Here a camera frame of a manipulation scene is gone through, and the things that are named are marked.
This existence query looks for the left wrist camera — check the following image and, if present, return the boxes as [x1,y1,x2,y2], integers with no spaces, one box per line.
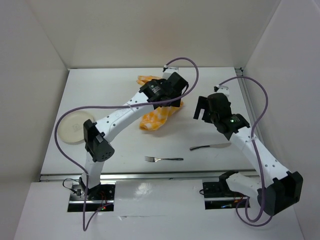
[162,65,179,80]

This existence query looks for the aluminium rail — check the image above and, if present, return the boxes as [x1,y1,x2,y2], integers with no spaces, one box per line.
[39,170,261,183]
[234,67,250,108]

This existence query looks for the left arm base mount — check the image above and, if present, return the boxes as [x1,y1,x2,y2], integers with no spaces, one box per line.
[62,177,116,213]

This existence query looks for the black handled table knife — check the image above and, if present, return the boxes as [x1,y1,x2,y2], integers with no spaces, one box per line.
[189,142,231,151]

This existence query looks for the yellow white checkered cloth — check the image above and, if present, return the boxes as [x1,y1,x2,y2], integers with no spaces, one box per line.
[136,74,185,132]

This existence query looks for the front aluminium rail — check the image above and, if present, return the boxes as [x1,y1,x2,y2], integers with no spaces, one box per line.
[39,170,261,183]

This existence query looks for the right side aluminium rail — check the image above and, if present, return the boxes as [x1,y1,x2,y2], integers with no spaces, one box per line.
[234,67,250,108]

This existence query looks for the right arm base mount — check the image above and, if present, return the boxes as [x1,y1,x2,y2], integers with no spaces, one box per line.
[199,181,247,210]

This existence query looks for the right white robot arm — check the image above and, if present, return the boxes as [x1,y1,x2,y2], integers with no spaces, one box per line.
[193,93,303,216]

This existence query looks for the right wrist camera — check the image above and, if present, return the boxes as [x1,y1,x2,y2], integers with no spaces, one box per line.
[213,85,230,98]

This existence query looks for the silver fork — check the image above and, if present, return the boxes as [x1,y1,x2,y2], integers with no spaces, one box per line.
[144,156,184,163]

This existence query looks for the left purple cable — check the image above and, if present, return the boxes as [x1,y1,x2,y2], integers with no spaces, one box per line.
[54,56,200,232]

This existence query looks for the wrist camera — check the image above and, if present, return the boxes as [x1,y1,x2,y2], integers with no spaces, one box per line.
[162,65,179,80]
[213,85,230,98]

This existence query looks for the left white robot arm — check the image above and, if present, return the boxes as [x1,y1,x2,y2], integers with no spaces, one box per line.
[79,71,189,200]

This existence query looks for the cream round plate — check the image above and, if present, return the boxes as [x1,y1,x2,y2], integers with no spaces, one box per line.
[57,110,95,144]

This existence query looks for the purple cable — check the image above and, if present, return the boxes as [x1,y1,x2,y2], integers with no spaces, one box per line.
[217,75,274,227]
[54,56,200,232]

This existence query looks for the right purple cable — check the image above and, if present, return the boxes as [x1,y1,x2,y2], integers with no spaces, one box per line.
[217,75,274,227]

